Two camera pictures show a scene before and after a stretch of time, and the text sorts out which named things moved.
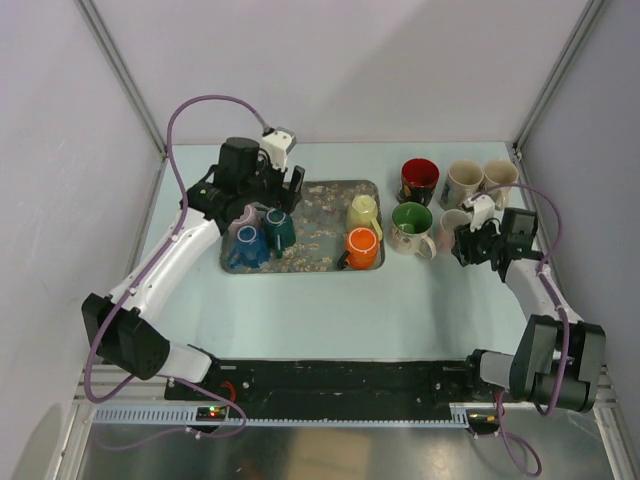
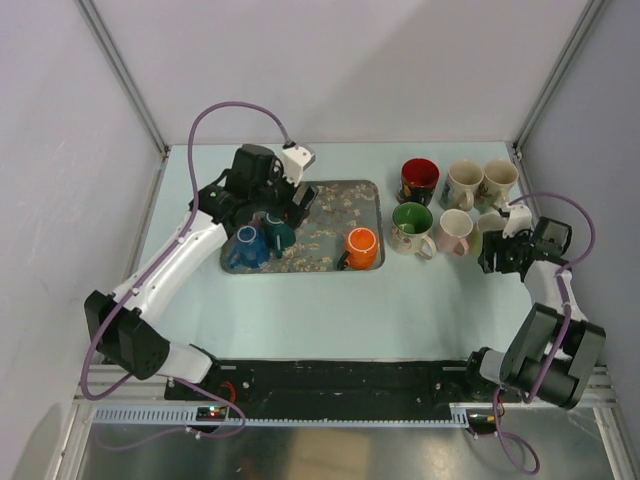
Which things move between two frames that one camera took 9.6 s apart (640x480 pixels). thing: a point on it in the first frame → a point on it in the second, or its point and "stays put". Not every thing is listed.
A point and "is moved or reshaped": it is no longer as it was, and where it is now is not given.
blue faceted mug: x=252 y=248 stays put
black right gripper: x=464 y=243 → x=493 y=241
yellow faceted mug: x=362 y=213 is moved or reshaped
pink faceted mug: x=446 y=232 stays put
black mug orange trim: x=419 y=179 stays put
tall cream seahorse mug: x=463 y=179 stays put
